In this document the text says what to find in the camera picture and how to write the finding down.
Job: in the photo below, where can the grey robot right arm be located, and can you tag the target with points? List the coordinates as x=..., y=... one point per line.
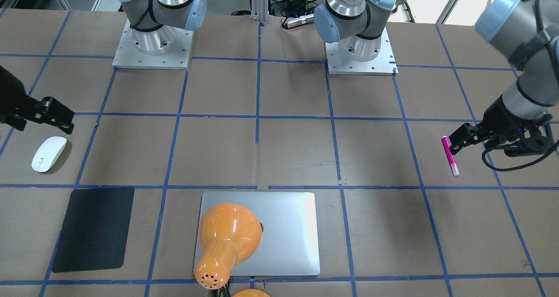
x=151, y=15

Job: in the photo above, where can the aluminium frame post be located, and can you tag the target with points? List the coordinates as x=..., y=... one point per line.
x=259, y=11

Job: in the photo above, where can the pink marker pen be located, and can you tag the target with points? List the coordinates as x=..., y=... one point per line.
x=450, y=157

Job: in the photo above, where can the silver closed laptop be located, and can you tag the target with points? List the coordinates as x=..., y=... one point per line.
x=290, y=245

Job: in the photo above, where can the black mousepad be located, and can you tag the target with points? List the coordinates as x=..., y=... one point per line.
x=94, y=230

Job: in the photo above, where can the white computer mouse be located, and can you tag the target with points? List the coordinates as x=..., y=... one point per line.
x=48, y=153

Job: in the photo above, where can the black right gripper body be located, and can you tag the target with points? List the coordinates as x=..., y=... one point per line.
x=13, y=97

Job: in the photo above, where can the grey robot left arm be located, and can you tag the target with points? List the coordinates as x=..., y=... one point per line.
x=526, y=33

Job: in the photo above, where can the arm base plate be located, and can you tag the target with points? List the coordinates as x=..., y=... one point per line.
x=166, y=48
x=357, y=56

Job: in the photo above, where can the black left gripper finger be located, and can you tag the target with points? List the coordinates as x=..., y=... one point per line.
x=458, y=143
x=467, y=129

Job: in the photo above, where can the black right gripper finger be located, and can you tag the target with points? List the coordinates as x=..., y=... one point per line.
x=51, y=111
x=15, y=122

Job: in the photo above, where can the orange desk lamp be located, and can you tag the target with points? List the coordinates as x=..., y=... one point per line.
x=228, y=234

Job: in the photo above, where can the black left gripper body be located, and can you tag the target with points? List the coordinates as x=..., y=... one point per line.
x=499, y=117

